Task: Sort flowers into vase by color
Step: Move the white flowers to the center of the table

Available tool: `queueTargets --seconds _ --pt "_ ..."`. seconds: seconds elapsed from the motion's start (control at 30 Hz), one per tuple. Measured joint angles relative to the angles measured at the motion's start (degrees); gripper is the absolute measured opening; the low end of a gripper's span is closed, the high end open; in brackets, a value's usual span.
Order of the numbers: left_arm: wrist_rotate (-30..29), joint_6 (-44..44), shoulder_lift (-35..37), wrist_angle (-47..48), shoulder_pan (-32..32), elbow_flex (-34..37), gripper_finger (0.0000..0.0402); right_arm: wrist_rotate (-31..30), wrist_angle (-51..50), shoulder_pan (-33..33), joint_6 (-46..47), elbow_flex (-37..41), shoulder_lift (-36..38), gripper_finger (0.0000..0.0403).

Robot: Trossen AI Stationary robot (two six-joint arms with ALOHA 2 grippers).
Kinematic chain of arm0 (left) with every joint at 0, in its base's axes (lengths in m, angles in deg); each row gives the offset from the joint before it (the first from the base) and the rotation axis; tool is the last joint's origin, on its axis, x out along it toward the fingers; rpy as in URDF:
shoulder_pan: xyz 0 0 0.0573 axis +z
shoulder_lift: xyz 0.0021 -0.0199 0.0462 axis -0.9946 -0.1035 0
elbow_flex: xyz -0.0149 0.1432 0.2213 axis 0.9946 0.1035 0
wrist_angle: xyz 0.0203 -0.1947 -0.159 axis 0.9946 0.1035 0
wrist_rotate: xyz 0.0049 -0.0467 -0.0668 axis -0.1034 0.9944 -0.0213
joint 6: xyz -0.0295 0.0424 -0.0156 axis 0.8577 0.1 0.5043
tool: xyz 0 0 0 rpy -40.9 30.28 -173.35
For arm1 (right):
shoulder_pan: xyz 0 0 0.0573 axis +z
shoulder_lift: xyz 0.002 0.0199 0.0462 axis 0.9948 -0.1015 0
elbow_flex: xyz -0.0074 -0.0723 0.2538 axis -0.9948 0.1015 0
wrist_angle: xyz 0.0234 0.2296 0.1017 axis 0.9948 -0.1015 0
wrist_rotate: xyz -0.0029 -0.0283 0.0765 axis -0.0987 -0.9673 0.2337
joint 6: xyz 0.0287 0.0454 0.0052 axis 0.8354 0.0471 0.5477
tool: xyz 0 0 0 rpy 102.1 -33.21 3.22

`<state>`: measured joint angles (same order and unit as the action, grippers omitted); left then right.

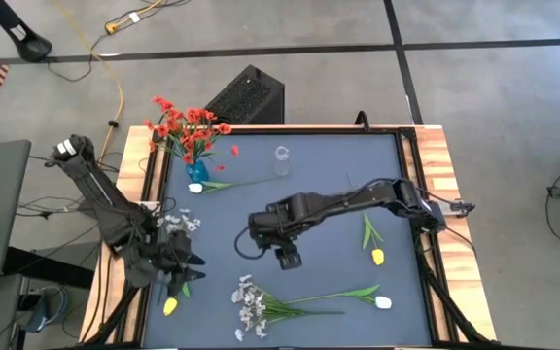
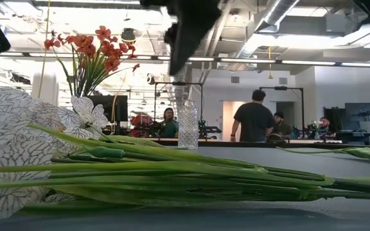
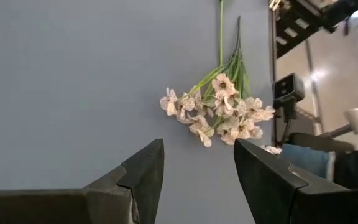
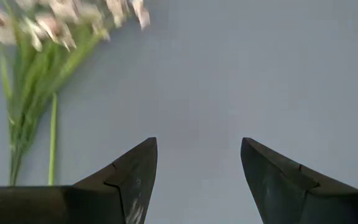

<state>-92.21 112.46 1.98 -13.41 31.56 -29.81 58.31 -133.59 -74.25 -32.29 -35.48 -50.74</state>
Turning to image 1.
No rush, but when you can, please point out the clear glass vase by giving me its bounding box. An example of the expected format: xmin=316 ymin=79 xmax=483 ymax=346
xmin=273 ymin=144 xmax=292 ymax=178

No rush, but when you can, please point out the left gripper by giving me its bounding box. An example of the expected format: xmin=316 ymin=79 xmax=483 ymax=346
xmin=156 ymin=229 xmax=208 ymax=298

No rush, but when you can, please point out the black floor stand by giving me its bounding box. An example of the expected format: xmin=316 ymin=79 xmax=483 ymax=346
xmin=0 ymin=0 xmax=53 ymax=63

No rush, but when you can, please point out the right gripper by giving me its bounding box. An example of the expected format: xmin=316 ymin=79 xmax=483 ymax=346
xmin=248 ymin=206 xmax=306 ymax=272

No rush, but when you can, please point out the small white flower bouquet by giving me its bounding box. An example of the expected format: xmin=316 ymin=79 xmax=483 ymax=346
xmin=156 ymin=208 xmax=202 ymax=234

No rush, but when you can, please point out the yellow extension cord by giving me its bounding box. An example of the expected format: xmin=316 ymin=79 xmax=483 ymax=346
xmin=104 ymin=0 xmax=164 ymax=35

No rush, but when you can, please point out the white tulip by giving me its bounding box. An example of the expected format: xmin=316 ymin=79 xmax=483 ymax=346
xmin=187 ymin=177 xmax=282 ymax=195
xmin=283 ymin=284 xmax=393 ymax=311

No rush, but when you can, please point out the grey connector box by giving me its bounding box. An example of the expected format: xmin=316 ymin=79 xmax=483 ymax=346
xmin=442 ymin=198 xmax=476 ymax=218

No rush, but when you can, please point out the large white flower bouquet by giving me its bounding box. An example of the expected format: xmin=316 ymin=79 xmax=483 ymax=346
xmin=230 ymin=273 xmax=345 ymax=341

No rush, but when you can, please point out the black desk base bar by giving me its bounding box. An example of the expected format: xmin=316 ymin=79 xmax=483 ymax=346
xmin=2 ymin=245 xmax=95 ymax=291

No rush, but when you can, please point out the teal cable coil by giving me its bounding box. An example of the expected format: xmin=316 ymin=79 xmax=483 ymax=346
xmin=25 ymin=285 xmax=70 ymax=334

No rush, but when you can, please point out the grey desk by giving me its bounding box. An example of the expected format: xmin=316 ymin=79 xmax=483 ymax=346
xmin=0 ymin=139 xmax=32 ymax=286

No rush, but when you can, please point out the black aluminium table frame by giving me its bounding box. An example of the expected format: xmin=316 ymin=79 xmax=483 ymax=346
xmin=79 ymin=123 xmax=498 ymax=350

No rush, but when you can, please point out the blue glass vase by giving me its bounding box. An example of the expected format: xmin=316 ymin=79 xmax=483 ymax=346
xmin=185 ymin=159 xmax=211 ymax=184

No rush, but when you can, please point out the yellow tulip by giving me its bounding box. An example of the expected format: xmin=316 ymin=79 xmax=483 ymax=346
xmin=345 ymin=169 xmax=386 ymax=267
xmin=161 ymin=280 xmax=193 ymax=318

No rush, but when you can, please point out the yellow floor cable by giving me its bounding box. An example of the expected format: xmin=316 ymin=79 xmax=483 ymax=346
xmin=53 ymin=0 xmax=125 ymax=184

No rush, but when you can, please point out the black computer tower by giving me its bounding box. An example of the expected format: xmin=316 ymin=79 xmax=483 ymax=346
xmin=203 ymin=64 xmax=286 ymax=126

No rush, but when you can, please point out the blue-grey table mat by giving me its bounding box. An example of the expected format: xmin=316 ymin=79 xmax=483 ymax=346
xmin=142 ymin=131 xmax=433 ymax=349

